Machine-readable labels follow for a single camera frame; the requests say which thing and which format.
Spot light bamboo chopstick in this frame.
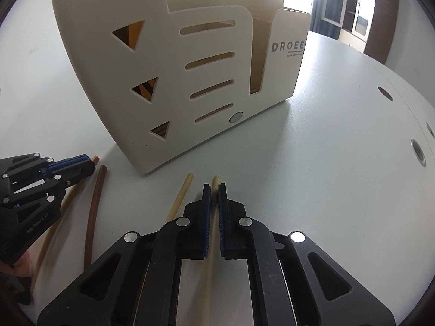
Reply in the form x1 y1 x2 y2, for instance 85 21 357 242
196 176 221 325
165 172 195 222
29 154 101 294

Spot person's left hand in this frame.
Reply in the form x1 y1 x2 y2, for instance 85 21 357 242
0 251 32 277

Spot dark brown chopstick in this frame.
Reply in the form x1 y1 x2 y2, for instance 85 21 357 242
83 165 107 271

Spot cream utensil holder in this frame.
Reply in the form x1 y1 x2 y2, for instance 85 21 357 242
52 0 311 174

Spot dark blue curtain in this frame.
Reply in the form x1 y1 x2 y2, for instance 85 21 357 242
309 0 341 40

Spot wooden glass-door cabinet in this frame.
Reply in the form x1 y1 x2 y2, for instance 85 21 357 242
313 0 400 64

